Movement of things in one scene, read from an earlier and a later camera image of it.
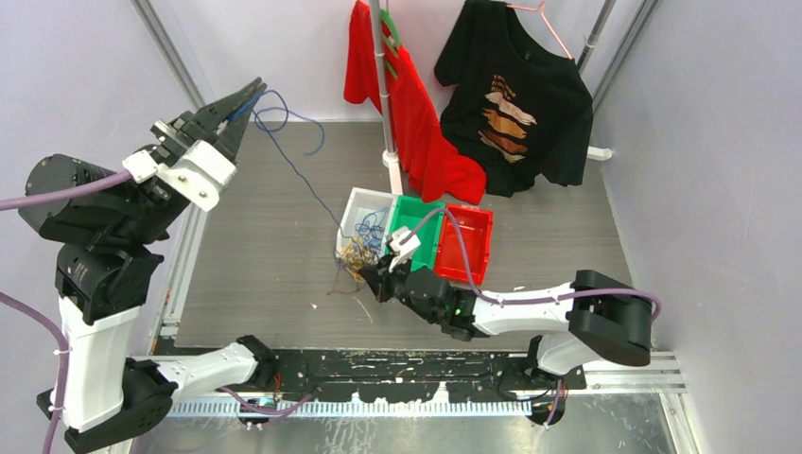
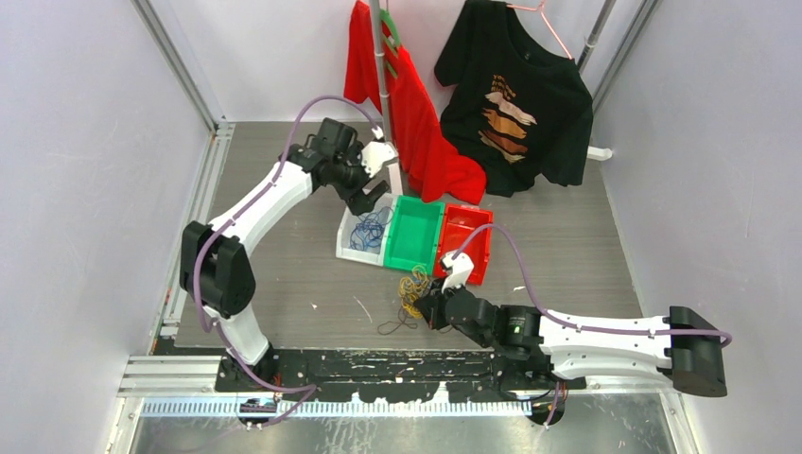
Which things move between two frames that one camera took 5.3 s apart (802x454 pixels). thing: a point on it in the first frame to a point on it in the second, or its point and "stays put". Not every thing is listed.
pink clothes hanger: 540,9 stays put
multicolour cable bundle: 357,255 to 409,290
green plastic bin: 409,212 stays put
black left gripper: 233,112 to 363,202
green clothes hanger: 393,44 stays put
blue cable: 371,226 stays put
